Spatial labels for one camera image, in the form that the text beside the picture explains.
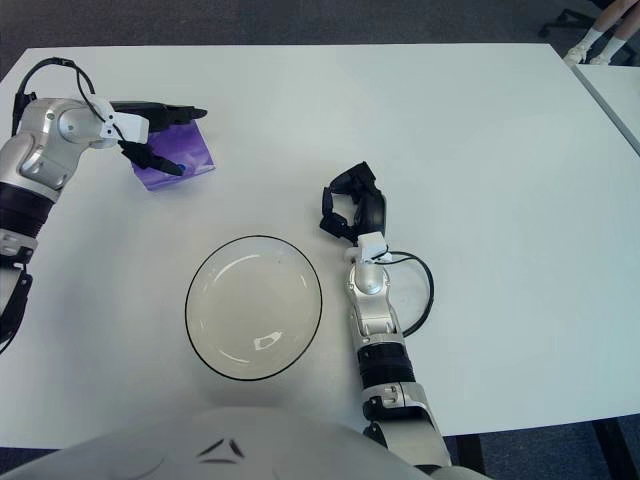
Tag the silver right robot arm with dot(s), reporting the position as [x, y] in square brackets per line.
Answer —
[372, 300]

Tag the white plate with black rim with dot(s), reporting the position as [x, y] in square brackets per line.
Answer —
[250, 300]

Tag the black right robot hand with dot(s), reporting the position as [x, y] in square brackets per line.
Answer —
[372, 210]

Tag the grey robot torso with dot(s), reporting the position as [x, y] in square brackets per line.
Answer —
[250, 450]

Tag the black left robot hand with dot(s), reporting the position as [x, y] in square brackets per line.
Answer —
[165, 112]

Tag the white side table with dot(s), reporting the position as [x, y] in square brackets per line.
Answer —
[620, 95]

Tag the black table leg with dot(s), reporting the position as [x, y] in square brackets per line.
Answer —
[610, 450]
[470, 460]

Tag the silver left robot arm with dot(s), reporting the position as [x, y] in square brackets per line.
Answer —
[40, 150]

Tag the black office chair base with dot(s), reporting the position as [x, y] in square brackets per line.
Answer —
[565, 20]

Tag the purple tissue paper pack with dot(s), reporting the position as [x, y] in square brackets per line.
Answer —
[195, 150]

